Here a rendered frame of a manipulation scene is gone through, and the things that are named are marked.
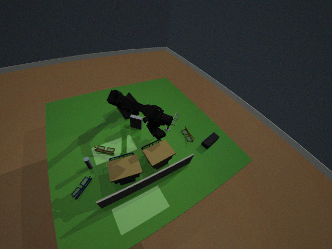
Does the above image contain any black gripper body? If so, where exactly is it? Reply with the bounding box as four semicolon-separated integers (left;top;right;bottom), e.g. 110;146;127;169
143;117;166;140

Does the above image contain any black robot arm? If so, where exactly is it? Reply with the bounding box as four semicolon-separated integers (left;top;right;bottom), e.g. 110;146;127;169
107;90;173;126

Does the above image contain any long dark grey flat bar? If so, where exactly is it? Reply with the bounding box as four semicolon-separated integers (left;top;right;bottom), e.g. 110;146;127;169
96;154;194;208

